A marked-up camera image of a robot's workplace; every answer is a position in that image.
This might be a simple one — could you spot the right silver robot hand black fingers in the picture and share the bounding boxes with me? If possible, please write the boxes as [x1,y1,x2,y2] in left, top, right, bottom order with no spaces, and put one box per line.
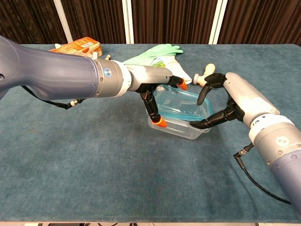
[189,72,281,129]

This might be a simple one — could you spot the wooden roller massager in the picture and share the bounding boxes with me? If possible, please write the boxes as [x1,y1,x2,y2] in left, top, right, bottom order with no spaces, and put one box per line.
[192,63,216,87]

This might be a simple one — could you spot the left silver robot hand orange fingertips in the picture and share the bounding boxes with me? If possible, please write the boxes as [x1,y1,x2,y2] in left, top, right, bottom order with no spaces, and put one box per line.
[127,65,188,128]

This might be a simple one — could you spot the white snack bag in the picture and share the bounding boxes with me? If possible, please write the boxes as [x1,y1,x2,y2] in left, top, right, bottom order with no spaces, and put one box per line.
[151,54,192,85]

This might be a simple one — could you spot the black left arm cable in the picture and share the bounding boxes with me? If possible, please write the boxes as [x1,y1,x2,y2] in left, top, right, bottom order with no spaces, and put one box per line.
[21,85,87,110]

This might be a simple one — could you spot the clear teal-rimmed plastic container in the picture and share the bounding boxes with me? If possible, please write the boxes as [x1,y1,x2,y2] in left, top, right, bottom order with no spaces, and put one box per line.
[147,86,211,140]

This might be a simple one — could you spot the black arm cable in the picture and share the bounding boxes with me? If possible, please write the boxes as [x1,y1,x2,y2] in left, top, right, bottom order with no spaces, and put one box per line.
[233,142,293,205]
[21,85,87,110]

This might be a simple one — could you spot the white partition post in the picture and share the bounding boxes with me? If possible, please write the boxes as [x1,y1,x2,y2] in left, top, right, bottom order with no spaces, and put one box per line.
[208,0,229,45]
[53,0,74,44]
[121,0,135,44]

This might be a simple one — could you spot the blue table cloth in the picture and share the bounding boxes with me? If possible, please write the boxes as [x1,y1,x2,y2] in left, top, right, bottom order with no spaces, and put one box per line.
[0,43,301,223]

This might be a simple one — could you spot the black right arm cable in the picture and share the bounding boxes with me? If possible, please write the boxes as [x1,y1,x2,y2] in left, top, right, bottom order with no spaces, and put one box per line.
[233,142,293,205]

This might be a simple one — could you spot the orange cardboard carton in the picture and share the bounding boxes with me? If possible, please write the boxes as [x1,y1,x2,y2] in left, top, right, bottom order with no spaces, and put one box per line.
[48,37,103,57]

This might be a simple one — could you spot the green rubber glove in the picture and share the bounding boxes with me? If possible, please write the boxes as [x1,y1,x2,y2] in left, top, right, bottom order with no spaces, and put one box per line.
[122,43,184,67]

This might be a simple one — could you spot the blue container lid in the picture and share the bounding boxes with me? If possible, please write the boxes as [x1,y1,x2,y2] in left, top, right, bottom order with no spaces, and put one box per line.
[154,84,214,123]

